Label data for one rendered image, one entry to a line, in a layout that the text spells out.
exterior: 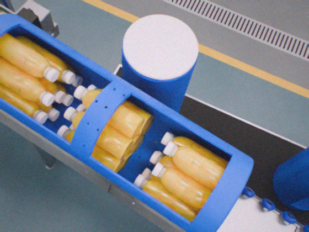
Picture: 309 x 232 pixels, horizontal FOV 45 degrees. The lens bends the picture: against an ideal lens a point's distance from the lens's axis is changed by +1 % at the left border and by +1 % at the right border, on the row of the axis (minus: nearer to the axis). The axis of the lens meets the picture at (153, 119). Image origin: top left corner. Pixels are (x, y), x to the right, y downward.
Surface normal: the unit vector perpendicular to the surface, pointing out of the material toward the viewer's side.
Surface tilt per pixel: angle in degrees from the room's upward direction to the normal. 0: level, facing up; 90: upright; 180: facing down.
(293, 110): 0
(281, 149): 0
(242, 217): 0
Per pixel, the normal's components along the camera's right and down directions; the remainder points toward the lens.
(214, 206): -0.20, 0.06
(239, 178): 0.16, -0.50
